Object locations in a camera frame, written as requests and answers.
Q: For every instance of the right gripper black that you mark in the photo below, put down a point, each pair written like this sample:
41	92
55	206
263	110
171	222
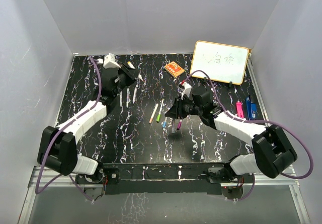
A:
176	111

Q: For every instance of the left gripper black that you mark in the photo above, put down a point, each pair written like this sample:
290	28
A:
133	73

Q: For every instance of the orange cap marker pen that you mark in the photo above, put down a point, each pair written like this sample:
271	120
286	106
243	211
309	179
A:
135	71

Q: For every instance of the light blue cap marker pen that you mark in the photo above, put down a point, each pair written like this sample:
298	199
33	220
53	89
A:
164	123

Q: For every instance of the lime cap marker pen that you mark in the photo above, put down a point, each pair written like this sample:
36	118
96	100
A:
160	111

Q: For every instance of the green cap marker pen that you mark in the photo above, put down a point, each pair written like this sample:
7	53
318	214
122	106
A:
134	94

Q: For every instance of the peach cap marker pen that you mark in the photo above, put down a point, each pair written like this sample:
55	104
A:
153	113

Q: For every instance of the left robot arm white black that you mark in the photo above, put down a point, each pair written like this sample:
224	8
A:
57	149

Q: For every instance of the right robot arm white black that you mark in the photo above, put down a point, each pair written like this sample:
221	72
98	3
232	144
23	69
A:
272	150

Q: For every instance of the magenta cap marker pen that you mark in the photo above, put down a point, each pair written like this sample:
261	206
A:
179	124

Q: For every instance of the dark purple thin pen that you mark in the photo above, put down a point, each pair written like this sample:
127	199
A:
173	126

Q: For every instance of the pink highlighter pen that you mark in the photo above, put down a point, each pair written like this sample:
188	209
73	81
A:
239	108

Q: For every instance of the orange spiral notebook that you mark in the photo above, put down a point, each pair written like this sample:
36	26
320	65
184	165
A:
174	69

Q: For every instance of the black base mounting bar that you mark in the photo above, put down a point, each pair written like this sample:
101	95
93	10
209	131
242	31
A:
208	178

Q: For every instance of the blue eraser tool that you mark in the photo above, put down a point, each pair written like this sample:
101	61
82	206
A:
251	108

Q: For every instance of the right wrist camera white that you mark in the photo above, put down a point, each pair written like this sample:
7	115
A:
184	90

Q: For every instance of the white board yellow frame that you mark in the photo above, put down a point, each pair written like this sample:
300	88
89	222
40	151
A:
221	62

